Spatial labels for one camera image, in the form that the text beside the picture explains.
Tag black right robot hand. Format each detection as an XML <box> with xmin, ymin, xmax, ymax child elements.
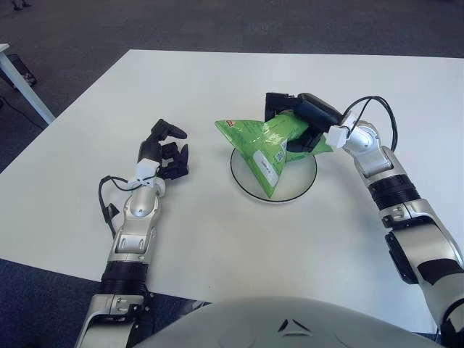
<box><xmin>264</xmin><ymin>92</ymin><xmax>344</xmax><ymax>153</ymax></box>

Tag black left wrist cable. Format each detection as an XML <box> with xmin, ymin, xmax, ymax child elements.
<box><xmin>98</xmin><ymin>175</ymin><xmax>160</xmax><ymax>239</ymax></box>

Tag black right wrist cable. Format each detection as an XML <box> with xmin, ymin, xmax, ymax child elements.
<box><xmin>344</xmin><ymin>96</ymin><xmax>399</xmax><ymax>152</ymax></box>

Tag black box under side table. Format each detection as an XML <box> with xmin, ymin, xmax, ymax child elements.
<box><xmin>7</xmin><ymin>54</ymin><xmax>38</xmax><ymax>87</ymax></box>

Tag grey robot torso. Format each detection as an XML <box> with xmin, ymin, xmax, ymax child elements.
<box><xmin>139</xmin><ymin>295</ymin><xmax>442</xmax><ymax>348</ymax></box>

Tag white plate with black rim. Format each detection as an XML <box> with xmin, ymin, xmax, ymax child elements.
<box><xmin>230</xmin><ymin>146</ymin><xmax>318</xmax><ymax>204</ymax></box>

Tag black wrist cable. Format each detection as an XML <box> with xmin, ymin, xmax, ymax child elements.
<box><xmin>344</xmin><ymin>96</ymin><xmax>399</xmax><ymax>152</ymax></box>
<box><xmin>98</xmin><ymin>175</ymin><xmax>160</xmax><ymax>239</ymax></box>

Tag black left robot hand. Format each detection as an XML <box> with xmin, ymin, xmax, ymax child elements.
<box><xmin>138</xmin><ymin>118</ymin><xmax>190</xmax><ymax>179</ymax></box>

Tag green snack bag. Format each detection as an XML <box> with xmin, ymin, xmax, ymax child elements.
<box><xmin>213</xmin><ymin>110</ymin><xmax>333</xmax><ymax>199</ymax></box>

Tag white table leg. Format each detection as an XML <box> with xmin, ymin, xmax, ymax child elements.
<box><xmin>0</xmin><ymin>43</ymin><xmax>56</xmax><ymax>125</ymax></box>

